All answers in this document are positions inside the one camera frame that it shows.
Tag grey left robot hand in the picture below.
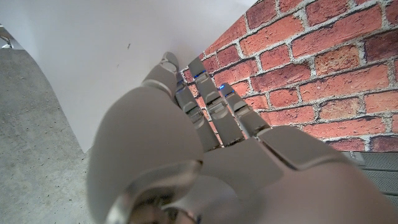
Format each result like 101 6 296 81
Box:
86 51 398 224

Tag white paper file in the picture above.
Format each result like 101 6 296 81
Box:
0 0 259 153

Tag red brick printed backdrop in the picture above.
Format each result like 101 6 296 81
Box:
182 0 398 153

